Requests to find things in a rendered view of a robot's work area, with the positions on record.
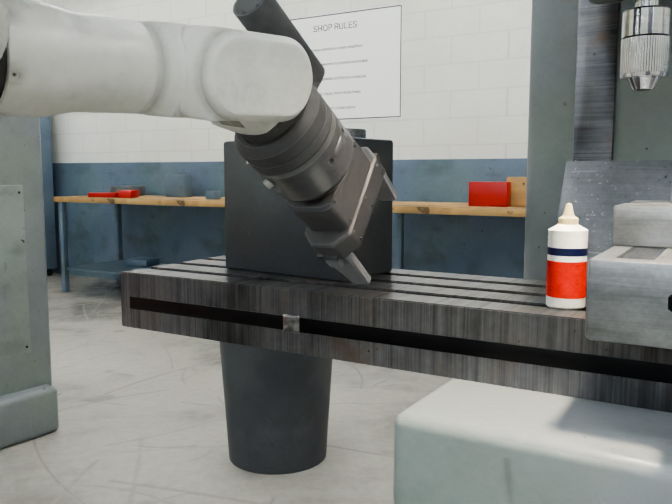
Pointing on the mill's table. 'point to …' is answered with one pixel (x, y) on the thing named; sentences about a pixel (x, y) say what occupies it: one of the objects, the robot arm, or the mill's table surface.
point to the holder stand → (382, 214)
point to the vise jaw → (642, 225)
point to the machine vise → (630, 295)
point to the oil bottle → (567, 263)
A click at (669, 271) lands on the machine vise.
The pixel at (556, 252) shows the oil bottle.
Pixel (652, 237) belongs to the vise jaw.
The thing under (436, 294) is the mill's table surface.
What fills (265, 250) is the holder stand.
